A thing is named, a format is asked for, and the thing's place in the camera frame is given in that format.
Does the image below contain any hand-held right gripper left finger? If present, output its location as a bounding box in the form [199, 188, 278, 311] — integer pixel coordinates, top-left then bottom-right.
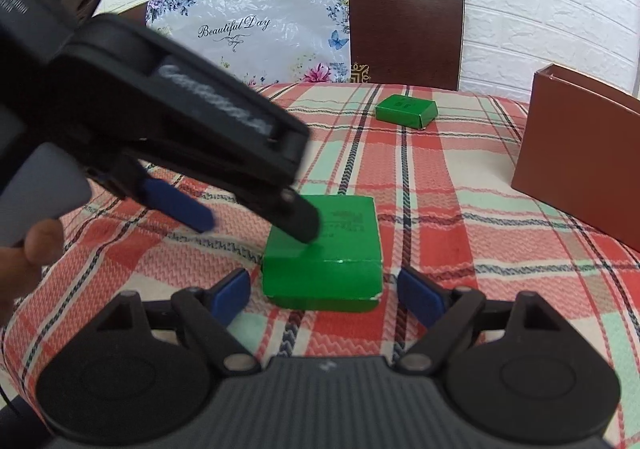
[92, 268, 262, 376]

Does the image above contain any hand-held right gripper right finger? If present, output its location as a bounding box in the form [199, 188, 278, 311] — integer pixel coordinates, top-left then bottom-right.
[397, 267, 565, 375]

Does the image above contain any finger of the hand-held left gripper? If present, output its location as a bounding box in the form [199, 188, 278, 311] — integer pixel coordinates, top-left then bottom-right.
[134, 178, 217, 234]
[234, 186, 321, 244]

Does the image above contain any green cardboard box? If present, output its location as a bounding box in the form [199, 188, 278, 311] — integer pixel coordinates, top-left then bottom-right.
[375, 94, 439, 130]
[261, 195, 384, 314]

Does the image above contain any brown cardboard box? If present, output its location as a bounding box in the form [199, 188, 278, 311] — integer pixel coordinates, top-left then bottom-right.
[511, 64, 640, 252]

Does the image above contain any person's left hand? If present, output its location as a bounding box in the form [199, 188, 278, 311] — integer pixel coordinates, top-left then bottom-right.
[0, 219, 65, 325]

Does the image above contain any red plaid tablecloth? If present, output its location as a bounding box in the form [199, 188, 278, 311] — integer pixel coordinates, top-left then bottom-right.
[0, 81, 640, 449]

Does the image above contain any floral plastic bag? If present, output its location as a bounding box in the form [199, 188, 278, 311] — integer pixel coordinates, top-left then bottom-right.
[145, 0, 351, 88]

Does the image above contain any brown wooden chair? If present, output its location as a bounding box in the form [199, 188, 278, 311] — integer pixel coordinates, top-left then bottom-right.
[120, 0, 467, 91]

